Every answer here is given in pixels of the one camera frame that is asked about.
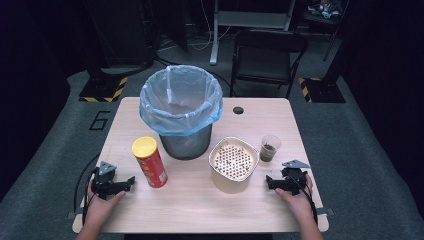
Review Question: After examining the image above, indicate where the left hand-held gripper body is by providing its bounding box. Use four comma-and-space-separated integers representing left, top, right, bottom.
90, 161, 122, 200

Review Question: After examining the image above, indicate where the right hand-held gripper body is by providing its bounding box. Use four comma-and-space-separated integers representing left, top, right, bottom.
281, 159, 311, 196

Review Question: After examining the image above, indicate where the red chip can yellow lid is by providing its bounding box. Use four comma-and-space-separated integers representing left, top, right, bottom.
131, 135, 169, 189

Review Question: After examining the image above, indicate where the clear plastic cup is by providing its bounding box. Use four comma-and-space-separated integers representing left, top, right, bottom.
259, 134, 282, 163

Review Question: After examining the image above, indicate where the beige container with perforated strainer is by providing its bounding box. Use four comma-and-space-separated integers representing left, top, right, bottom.
208, 136, 260, 195

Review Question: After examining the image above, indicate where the black mesh trash can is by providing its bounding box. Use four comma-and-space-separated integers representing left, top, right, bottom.
159, 123, 213, 161

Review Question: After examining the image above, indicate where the translucent blue trash bag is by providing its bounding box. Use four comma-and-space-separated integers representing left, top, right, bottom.
139, 64, 224, 137

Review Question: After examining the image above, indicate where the person's right hand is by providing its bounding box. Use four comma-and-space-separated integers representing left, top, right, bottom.
274, 175, 314, 219

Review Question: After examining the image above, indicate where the person's left hand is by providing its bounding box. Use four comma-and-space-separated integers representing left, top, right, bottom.
84, 182, 127, 228

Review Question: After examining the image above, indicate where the black base with hazard stripes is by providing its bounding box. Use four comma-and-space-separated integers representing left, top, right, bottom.
298, 77, 347, 104
78, 76, 129, 103

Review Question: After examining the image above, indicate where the black folding chair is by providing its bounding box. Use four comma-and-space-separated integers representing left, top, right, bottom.
229, 29, 309, 100

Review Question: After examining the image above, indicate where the colourful clutter on dark shelf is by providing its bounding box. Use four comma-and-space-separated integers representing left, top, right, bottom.
305, 0, 348, 20

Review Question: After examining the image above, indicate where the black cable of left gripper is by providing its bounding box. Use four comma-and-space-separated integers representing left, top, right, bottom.
73, 152, 101, 228

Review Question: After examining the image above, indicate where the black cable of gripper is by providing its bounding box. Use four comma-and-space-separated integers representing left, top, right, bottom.
73, 152, 101, 228
291, 171, 319, 225

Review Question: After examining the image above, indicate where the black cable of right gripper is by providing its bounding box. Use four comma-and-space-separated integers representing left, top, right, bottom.
291, 171, 319, 225

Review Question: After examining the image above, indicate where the white cable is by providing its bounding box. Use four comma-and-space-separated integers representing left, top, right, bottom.
159, 0, 232, 52

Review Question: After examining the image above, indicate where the white metal desk frame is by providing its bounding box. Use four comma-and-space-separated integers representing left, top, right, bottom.
209, 0, 298, 66

